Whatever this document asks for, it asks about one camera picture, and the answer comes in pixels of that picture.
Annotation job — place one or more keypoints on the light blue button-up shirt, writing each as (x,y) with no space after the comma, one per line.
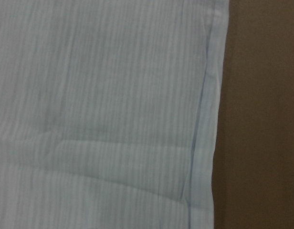
(109,112)

